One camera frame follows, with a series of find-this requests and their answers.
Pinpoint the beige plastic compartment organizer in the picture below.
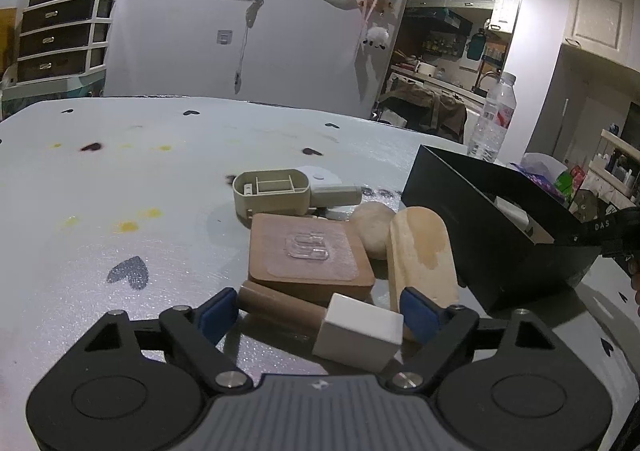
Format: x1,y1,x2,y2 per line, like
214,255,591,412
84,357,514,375
232,169,313,228

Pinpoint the white drawer cabinet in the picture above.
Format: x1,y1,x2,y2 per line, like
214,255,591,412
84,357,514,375
16,0,116,86

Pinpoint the brown square wooden block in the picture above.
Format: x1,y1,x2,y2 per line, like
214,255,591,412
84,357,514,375
247,212,376,306

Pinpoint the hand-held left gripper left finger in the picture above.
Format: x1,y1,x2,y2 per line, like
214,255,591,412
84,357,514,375
80,287,254,395

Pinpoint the purple floral tissue pack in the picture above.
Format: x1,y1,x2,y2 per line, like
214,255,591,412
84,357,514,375
509,152,569,198

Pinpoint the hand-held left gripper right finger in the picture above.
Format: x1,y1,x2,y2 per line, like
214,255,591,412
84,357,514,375
385,286,562,395

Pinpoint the white rounded plastic gadget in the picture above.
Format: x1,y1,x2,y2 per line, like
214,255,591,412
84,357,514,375
298,165,344,188

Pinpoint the hanging charger cable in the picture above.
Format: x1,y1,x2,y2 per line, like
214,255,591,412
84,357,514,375
234,0,265,94

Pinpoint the brown jacket on chair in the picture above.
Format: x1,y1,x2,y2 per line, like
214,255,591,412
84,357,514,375
378,80,469,142

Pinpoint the green plastic bag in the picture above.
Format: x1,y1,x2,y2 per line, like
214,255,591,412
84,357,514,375
554,170,587,196

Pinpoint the white block brown cylinder handle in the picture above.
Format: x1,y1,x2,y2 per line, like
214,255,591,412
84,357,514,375
236,281,405,373

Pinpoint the black cardboard box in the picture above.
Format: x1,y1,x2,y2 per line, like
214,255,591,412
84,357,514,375
401,145,602,315

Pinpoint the white plush toy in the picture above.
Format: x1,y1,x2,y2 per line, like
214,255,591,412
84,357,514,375
361,26,391,52

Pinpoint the clear plastic water bottle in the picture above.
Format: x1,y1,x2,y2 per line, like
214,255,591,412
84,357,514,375
467,72,518,163

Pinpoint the white cabinet door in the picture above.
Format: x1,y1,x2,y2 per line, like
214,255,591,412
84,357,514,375
564,0,637,68

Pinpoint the white power adapter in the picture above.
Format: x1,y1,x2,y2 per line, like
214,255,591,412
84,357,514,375
492,195,534,235

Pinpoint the oval wooden block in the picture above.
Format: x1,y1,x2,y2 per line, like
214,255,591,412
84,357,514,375
388,206,461,342

